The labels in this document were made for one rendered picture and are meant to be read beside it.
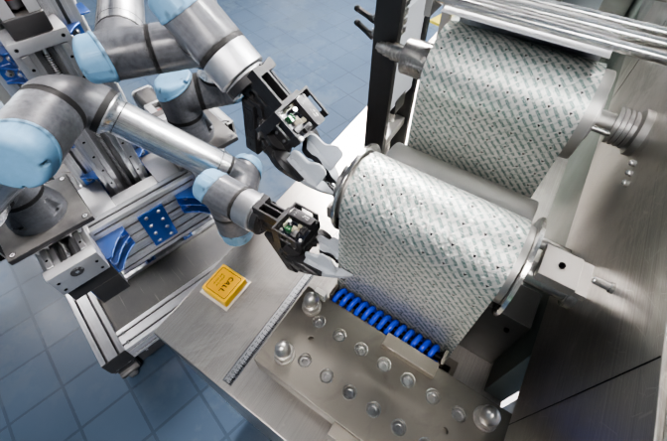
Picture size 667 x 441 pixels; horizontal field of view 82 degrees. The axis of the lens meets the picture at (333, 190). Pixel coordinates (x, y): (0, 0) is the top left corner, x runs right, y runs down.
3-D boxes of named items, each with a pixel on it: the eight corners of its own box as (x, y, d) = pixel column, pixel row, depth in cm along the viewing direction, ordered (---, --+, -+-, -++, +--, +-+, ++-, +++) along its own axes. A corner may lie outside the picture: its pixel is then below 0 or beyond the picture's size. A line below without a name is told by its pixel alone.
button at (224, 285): (225, 268, 90) (222, 263, 88) (247, 283, 88) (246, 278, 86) (203, 291, 87) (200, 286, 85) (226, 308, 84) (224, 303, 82)
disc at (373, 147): (374, 186, 70) (382, 124, 59) (376, 187, 70) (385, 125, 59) (330, 244, 62) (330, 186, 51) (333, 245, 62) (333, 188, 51)
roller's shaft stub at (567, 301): (519, 263, 55) (531, 246, 51) (571, 288, 52) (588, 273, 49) (509, 287, 52) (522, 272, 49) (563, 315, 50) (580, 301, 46)
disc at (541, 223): (512, 252, 62) (554, 195, 50) (515, 254, 61) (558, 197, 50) (480, 330, 54) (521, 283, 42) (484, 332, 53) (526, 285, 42)
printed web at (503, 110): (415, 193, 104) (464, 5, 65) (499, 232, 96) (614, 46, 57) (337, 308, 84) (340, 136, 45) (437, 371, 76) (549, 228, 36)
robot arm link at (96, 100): (44, 78, 80) (251, 180, 102) (14, 112, 73) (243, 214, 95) (53, 38, 73) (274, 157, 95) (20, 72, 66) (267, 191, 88)
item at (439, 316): (338, 282, 75) (340, 229, 61) (452, 351, 67) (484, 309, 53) (337, 284, 75) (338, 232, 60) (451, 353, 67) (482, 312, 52)
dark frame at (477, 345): (366, 258, 92) (372, 209, 77) (502, 335, 81) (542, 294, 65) (349, 282, 88) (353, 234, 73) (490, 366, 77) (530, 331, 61)
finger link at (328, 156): (355, 180, 57) (313, 134, 55) (333, 189, 62) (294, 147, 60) (365, 166, 59) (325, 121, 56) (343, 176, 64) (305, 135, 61)
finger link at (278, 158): (297, 186, 57) (258, 138, 55) (292, 188, 58) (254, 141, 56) (317, 167, 59) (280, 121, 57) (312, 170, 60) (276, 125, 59)
